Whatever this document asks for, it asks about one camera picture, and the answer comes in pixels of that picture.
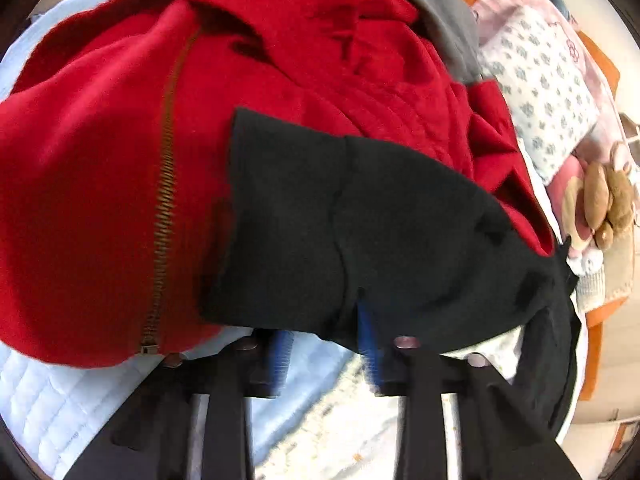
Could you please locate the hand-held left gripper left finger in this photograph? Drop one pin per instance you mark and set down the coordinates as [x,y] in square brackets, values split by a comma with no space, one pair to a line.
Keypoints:
[281,360]

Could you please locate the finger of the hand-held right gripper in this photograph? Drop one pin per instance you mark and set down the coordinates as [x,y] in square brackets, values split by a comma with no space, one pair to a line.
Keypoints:
[550,360]

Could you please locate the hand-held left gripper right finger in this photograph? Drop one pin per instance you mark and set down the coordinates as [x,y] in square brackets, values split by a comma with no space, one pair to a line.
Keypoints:
[371,350]

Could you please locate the black garment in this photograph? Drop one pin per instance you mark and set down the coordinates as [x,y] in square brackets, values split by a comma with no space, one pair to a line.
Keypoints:
[350,235]

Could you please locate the light blue bedsheet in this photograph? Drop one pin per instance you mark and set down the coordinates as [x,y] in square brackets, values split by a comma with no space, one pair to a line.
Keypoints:
[300,375]

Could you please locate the cream dotted blanket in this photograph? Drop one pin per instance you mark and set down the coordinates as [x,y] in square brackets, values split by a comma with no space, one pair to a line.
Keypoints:
[325,440]

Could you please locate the beige patchwork pillow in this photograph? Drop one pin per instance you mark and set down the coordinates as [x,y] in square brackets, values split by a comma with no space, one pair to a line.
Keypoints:
[615,280]

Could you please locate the white cat plush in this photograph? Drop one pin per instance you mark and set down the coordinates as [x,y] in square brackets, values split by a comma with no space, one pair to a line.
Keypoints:
[590,260]

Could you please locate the brown teddy bear plush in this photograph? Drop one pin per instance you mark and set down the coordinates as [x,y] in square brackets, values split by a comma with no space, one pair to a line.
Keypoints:
[597,195]

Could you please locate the white quilted blanket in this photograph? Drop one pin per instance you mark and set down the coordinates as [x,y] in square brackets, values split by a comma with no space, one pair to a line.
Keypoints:
[50,400]

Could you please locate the red zip jacket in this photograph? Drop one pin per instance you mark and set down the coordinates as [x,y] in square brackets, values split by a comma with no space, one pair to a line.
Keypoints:
[90,185]

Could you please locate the white floral pillow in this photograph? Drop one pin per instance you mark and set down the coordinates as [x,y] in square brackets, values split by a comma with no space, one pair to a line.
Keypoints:
[540,85]

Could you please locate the pink printed pillow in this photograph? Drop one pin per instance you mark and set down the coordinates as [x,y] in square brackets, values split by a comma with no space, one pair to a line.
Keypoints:
[585,50]

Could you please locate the grey garment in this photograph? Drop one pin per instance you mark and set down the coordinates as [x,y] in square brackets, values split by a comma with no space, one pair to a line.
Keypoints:
[440,15]

